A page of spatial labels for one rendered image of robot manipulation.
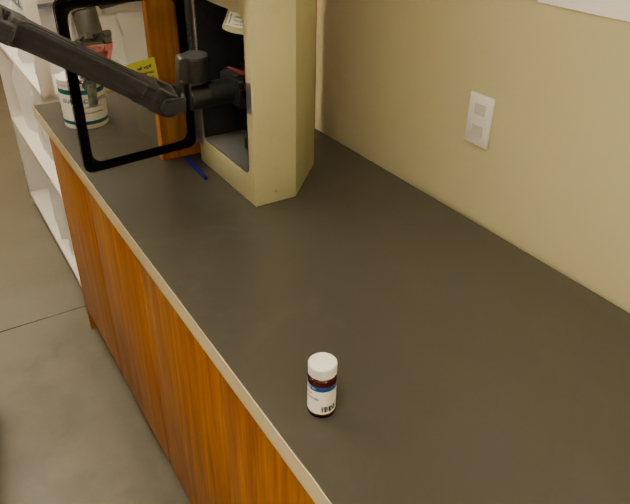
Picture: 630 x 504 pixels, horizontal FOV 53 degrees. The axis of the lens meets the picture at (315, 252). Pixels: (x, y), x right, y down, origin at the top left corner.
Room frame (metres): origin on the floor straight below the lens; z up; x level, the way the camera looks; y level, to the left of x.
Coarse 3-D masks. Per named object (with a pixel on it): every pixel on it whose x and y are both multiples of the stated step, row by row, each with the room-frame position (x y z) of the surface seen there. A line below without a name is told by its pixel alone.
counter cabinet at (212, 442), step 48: (96, 240) 1.64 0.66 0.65; (96, 288) 1.77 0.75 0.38; (144, 288) 1.25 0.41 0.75; (144, 336) 1.31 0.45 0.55; (192, 336) 0.99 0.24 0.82; (144, 384) 1.39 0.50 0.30; (192, 384) 1.02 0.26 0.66; (192, 432) 1.06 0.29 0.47; (240, 432) 0.82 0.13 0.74; (192, 480) 1.10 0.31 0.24; (240, 480) 0.83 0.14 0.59; (288, 480) 0.67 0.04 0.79
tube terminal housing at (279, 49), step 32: (192, 0) 1.58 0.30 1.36; (224, 0) 1.43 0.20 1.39; (256, 0) 1.34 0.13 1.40; (288, 0) 1.38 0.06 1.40; (256, 32) 1.34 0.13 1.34; (288, 32) 1.38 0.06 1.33; (256, 64) 1.34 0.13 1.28; (288, 64) 1.38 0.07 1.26; (256, 96) 1.34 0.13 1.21; (288, 96) 1.38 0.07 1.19; (256, 128) 1.33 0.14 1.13; (288, 128) 1.38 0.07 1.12; (224, 160) 1.47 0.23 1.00; (256, 160) 1.33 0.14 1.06; (288, 160) 1.38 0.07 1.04; (256, 192) 1.33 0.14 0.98; (288, 192) 1.38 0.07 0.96
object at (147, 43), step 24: (144, 0) 1.52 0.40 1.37; (168, 0) 1.55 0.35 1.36; (72, 24) 1.41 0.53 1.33; (96, 24) 1.44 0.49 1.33; (120, 24) 1.47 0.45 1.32; (144, 24) 1.51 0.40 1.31; (168, 24) 1.55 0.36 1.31; (96, 48) 1.43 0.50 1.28; (120, 48) 1.47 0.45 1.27; (144, 48) 1.51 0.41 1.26; (168, 48) 1.55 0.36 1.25; (144, 72) 1.50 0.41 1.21; (168, 72) 1.54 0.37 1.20; (120, 96) 1.46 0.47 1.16; (96, 120) 1.42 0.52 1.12; (120, 120) 1.45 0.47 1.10; (144, 120) 1.49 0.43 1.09; (168, 120) 1.53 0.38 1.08; (96, 144) 1.41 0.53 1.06; (120, 144) 1.45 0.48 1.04; (144, 144) 1.49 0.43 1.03
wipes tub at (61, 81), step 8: (64, 72) 1.89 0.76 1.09; (56, 80) 1.83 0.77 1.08; (64, 80) 1.81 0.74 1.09; (64, 88) 1.81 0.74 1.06; (64, 96) 1.81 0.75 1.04; (64, 104) 1.82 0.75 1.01; (64, 112) 1.82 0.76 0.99; (72, 112) 1.81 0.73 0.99; (64, 120) 1.83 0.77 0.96; (72, 120) 1.81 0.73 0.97
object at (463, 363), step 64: (64, 128) 1.81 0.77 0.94; (128, 192) 1.39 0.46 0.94; (192, 192) 1.40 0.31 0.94; (320, 192) 1.42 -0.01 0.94; (384, 192) 1.42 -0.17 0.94; (192, 256) 1.11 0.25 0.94; (256, 256) 1.11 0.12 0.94; (320, 256) 1.12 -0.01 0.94; (384, 256) 1.12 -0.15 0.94; (448, 256) 1.13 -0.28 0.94; (512, 256) 1.13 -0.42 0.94; (192, 320) 0.90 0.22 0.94; (256, 320) 0.90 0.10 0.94; (320, 320) 0.90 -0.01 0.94; (384, 320) 0.90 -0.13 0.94; (448, 320) 0.91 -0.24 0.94; (512, 320) 0.91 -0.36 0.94; (576, 320) 0.92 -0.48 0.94; (256, 384) 0.74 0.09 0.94; (384, 384) 0.74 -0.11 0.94; (448, 384) 0.74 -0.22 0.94; (512, 384) 0.75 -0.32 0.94; (576, 384) 0.75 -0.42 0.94; (320, 448) 0.61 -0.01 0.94; (384, 448) 0.61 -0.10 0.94; (448, 448) 0.61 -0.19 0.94; (512, 448) 0.62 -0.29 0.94; (576, 448) 0.62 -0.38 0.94
